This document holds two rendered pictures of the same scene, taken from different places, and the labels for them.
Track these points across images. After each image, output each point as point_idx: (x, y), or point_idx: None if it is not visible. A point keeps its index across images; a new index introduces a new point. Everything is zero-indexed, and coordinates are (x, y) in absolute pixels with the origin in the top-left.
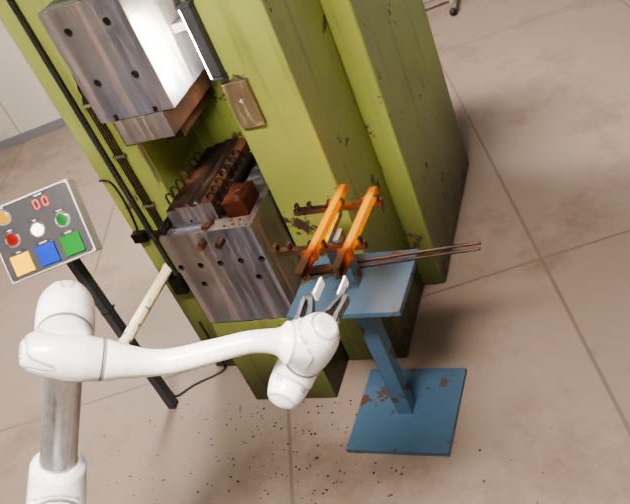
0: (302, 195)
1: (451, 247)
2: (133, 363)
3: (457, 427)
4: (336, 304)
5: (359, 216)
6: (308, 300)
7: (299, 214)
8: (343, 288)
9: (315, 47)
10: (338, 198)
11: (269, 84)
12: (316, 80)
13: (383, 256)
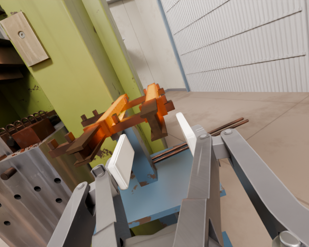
0: (91, 124)
1: (222, 127)
2: None
3: None
4: (214, 169)
5: (150, 90)
6: (96, 190)
7: (87, 124)
8: (194, 130)
9: (89, 27)
10: (122, 97)
11: (46, 17)
12: (91, 40)
13: (167, 150)
